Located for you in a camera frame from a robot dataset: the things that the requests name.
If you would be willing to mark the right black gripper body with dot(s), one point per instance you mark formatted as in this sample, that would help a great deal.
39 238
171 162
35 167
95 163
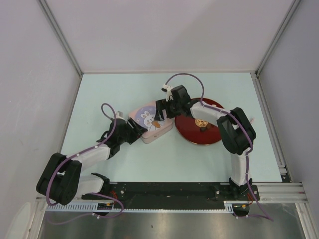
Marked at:
172 109

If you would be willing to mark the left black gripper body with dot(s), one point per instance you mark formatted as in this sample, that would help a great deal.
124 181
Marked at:
128 136

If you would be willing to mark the silver tin lid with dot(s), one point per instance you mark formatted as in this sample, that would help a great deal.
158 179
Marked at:
144 116

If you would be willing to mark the red round plate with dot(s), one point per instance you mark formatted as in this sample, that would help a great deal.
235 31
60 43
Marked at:
189 129

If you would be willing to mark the pink chocolate tin box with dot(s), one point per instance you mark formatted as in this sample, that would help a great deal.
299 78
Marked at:
154 133

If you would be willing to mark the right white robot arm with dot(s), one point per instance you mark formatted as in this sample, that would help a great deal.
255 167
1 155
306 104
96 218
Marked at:
237 133

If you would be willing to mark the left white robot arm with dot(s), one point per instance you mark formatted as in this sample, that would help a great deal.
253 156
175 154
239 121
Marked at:
61 180

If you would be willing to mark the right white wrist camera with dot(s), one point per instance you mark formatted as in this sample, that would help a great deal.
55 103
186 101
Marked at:
167 89

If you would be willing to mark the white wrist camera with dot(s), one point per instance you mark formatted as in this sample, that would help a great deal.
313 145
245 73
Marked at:
119 115
167 89

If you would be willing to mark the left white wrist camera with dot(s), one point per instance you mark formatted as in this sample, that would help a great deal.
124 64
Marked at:
119 115

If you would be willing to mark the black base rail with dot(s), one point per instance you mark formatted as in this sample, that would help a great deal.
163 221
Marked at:
177 195

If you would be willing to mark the white slotted cable duct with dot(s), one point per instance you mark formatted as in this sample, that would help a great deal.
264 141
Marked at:
95 207

